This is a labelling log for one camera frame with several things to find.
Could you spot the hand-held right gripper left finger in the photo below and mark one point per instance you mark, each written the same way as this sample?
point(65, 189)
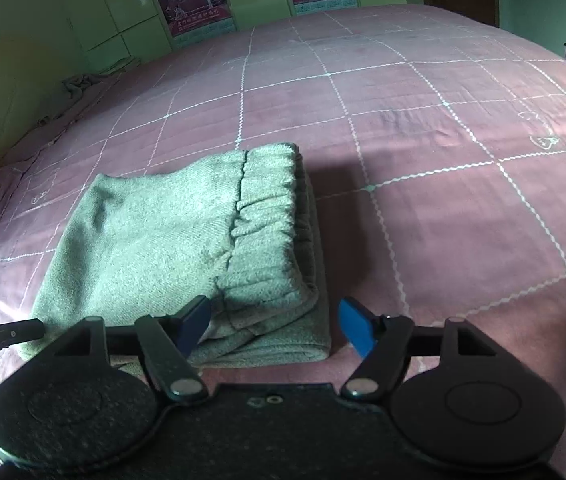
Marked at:
point(194, 327)

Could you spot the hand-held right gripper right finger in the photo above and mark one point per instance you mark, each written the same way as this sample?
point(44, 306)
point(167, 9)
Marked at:
point(358, 327)

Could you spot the grey pants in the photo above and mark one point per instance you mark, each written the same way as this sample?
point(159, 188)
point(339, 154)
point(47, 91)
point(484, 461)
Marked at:
point(163, 240)

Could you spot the pink checked bed sheet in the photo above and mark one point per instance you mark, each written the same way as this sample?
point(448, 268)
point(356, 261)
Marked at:
point(438, 160)

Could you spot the crumpled grey cloth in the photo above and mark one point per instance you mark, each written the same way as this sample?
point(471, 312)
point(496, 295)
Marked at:
point(88, 85)

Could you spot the pale green wardrobe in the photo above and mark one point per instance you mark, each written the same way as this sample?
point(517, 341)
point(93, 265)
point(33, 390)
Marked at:
point(53, 25)

